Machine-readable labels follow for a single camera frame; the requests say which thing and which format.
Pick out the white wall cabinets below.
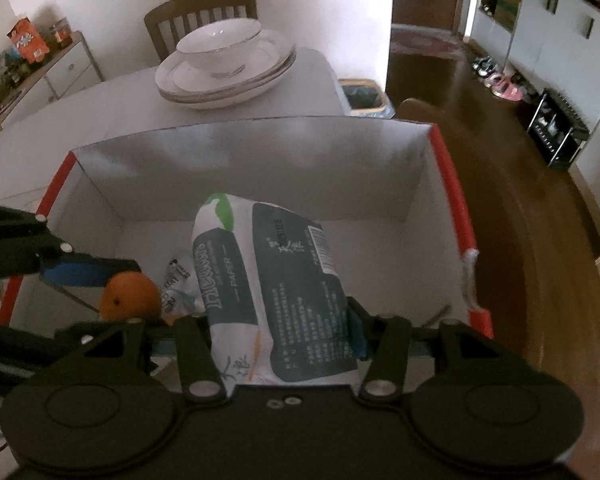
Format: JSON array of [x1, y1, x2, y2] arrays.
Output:
[[467, 0, 600, 241]]

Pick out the orange fruit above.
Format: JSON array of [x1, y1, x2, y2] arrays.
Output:
[[98, 271, 162, 322]]

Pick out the waste bin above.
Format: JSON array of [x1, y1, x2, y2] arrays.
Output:
[[339, 79, 396, 119]]

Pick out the brown wooden chair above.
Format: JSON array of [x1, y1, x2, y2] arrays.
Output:
[[144, 0, 258, 61]]

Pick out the silver foil wrapper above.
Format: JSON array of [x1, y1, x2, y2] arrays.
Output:
[[161, 254, 204, 318]]

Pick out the black shoe rack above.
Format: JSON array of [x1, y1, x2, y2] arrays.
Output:
[[527, 88, 591, 170]]

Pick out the white side cabinet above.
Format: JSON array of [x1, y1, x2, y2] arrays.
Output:
[[0, 30, 104, 132]]

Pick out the stacked white plates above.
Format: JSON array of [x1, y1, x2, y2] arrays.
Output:
[[155, 29, 297, 110]]

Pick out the pink slippers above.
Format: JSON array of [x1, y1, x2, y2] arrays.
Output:
[[490, 75, 527, 102]]

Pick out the orange snack bag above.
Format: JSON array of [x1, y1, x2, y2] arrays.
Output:
[[7, 18, 50, 64]]

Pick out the red cardboard box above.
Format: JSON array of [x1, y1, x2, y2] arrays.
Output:
[[0, 115, 496, 391]]

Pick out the white bowl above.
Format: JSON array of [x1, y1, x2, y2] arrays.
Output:
[[176, 18, 262, 77]]

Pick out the tissue paper pack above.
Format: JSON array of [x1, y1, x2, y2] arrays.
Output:
[[192, 193, 358, 390]]

